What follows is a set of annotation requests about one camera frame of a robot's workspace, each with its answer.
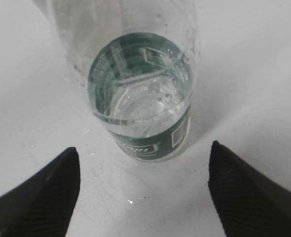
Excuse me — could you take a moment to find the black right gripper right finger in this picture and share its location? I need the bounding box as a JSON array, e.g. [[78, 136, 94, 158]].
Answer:
[[208, 141, 291, 237]]

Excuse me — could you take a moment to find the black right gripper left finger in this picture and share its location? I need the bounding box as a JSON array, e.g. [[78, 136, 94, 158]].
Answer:
[[0, 147, 81, 237]]

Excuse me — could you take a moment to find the clear green-label water bottle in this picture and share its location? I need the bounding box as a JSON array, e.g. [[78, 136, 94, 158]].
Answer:
[[35, 0, 200, 161]]

